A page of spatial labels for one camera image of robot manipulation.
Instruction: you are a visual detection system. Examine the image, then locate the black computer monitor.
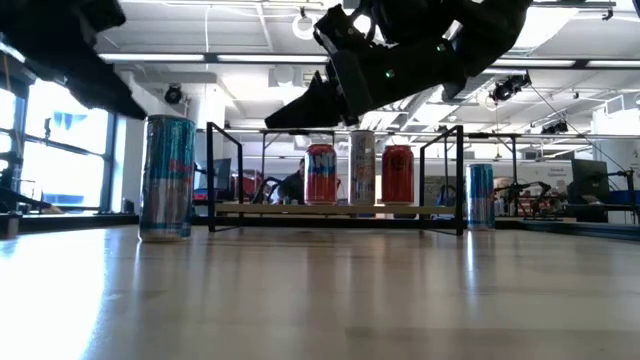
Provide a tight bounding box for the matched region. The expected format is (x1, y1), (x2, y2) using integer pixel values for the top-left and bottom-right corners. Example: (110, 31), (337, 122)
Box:
(571, 158), (611, 198)

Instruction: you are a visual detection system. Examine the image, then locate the black aluminium table frame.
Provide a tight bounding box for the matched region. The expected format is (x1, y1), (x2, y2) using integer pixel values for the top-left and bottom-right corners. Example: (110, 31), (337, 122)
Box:
(0, 212), (626, 242)

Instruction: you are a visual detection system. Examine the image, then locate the orange Fanta soda can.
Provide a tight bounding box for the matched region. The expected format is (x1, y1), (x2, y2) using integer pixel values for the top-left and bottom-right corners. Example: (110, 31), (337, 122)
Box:
(303, 143), (338, 207)

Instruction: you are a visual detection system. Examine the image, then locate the white coiled cable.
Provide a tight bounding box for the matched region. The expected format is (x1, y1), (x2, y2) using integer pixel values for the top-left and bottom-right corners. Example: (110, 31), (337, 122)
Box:
(291, 6), (321, 42)

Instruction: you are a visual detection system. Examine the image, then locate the blue storage bin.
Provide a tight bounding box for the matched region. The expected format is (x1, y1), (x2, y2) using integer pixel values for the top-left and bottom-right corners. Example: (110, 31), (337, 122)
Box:
(593, 190), (624, 206)

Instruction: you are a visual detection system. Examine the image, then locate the person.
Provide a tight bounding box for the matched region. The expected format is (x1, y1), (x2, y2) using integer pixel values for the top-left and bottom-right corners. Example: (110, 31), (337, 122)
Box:
(277, 158), (307, 205)

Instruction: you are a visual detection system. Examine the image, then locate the white slim beverage can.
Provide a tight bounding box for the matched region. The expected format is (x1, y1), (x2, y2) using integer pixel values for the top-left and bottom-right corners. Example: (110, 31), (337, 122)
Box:
(348, 129), (377, 207)

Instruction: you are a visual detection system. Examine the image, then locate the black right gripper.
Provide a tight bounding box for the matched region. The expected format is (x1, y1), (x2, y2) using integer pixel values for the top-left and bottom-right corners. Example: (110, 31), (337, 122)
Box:
(264, 39), (467, 130)

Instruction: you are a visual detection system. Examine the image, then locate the red soda can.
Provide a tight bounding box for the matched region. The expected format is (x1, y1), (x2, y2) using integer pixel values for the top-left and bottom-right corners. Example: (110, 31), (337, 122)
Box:
(381, 144), (416, 206)

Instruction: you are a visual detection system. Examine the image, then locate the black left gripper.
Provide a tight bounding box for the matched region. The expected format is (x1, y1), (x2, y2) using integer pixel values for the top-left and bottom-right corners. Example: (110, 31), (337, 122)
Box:
(29, 0), (148, 120)

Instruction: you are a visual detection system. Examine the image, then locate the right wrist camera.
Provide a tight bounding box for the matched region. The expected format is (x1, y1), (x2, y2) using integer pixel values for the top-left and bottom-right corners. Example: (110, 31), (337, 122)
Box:
(312, 3), (374, 54)

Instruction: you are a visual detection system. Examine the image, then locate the blue silver energy drink can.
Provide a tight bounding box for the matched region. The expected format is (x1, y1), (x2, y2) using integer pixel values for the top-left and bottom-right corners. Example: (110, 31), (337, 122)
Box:
(465, 163), (497, 232)
(138, 114), (197, 244)

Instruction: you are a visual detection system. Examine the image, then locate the overhead rail with light strips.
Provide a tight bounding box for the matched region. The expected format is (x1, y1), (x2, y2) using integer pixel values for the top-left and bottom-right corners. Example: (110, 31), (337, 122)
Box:
(97, 52), (640, 70)

